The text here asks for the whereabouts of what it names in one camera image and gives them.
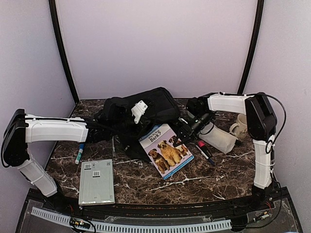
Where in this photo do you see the white slotted cable duct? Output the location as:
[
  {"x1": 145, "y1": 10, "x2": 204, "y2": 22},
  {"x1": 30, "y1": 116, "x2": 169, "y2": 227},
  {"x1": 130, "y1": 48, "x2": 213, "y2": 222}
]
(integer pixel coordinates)
[{"x1": 31, "y1": 207, "x2": 232, "y2": 233}]

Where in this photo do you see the left black corner post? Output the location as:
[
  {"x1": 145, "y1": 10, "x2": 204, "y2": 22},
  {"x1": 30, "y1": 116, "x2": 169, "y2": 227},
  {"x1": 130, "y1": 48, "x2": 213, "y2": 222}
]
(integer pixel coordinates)
[{"x1": 48, "y1": 0, "x2": 80, "y2": 104}]

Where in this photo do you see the white pouch bag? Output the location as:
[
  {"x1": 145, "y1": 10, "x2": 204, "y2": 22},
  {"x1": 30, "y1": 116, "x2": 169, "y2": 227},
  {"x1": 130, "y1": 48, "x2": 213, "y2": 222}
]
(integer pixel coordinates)
[{"x1": 198, "y1": 123, "x2": 238, "y2": 154}]

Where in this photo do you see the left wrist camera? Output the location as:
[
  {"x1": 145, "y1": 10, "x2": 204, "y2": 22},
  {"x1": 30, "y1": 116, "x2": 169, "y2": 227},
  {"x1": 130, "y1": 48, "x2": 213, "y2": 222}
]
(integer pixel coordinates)
[{"x1": 131, "y1": 100, "x2": 148, "y2": 124}]

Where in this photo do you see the black corner post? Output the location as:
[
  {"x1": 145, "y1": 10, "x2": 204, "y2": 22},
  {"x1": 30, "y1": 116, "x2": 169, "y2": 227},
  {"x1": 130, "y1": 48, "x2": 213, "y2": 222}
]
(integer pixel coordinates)
[
  {"x1": 48, "y1": 0, "x2": 80, "y2": 104},
  {"x1": 237, "y1": 0, "x2": 265, "y2": 94}
]

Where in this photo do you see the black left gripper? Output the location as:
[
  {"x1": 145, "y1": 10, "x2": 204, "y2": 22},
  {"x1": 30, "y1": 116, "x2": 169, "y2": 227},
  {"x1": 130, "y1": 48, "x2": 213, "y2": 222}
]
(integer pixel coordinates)
[{"x1": 109, "y1": 108, "x2": 151, "y2": 139}]

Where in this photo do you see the clear silver pen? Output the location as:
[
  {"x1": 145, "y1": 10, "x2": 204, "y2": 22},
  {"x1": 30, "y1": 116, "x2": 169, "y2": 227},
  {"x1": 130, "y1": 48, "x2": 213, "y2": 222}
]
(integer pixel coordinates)
[{"x1": 111, "y1": 137, "x2": 116, "y2": 157}]

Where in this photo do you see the right black corner post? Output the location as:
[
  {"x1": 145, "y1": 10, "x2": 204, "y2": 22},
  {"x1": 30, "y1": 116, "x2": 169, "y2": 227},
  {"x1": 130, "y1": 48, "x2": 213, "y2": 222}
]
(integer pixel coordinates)
[{"x1": 237, "y1": 0, "x2": 265, "y2": 94}]

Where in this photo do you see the small circuit board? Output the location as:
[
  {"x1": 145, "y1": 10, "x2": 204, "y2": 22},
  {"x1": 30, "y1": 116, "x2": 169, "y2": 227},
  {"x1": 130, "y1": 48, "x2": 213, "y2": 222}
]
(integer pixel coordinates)
[{"x1": 69, "y1": 217, "x2": 91, "y2": 229}]

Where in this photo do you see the green white marker pen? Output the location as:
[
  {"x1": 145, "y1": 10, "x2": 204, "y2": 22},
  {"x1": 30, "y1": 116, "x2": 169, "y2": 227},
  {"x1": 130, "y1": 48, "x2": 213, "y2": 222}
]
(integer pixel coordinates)
[{"x1": 75, "y1": 144, "x2": 85, "y2": 165}]

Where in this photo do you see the beige ceramic mug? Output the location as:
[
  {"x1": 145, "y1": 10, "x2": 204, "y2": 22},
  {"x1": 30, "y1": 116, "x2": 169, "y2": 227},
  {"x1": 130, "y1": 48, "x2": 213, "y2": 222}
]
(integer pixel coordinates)
[{"x1": 229, "y1": 114, "x2": 248, "y2": 141}]

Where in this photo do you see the dog picture book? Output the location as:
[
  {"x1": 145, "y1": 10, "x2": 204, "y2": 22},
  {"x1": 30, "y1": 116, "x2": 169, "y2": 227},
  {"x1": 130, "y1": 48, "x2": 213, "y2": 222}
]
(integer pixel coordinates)
[{"x1": 139, "y1": 124, "x2": 194, "y2": 180}]

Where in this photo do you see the red black marker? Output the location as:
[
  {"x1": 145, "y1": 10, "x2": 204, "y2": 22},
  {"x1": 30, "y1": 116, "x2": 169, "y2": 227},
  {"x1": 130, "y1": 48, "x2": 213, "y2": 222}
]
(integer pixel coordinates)
[{"x1": 197, "y1": 141, "x2": 213, "y2": 158}]

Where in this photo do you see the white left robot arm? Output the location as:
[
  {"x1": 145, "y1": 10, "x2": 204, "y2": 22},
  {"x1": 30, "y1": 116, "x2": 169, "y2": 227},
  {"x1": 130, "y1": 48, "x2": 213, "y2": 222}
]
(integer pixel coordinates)
[{"x1": 0, "y1": 97, "x2": 156, "y2": 212}]

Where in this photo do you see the grey notebook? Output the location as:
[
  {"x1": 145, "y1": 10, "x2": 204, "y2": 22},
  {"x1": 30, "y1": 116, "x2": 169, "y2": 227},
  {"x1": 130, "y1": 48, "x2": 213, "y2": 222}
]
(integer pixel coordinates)
[{"x1": 78, "y1": 159, "x2": 115, "y2": 206}]

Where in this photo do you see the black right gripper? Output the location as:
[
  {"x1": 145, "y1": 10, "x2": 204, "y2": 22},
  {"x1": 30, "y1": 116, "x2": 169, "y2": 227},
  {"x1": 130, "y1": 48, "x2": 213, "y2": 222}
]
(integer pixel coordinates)
[{"x1": 173, "y1": 112, "x2": 213, "y2": 147}]

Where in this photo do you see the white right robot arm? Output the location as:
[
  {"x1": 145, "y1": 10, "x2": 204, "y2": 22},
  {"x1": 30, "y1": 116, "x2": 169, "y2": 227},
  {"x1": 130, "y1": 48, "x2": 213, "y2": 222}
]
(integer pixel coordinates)
[{"x1": 173, "y1": 92, "x2": 280, "y2": 211}]

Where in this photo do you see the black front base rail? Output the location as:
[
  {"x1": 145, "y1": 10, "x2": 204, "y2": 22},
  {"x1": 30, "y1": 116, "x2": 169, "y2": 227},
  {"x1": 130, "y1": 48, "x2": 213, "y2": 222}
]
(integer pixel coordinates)
[{"x1": 22, "y1": 187, "x2": 292, "y2": 220}]

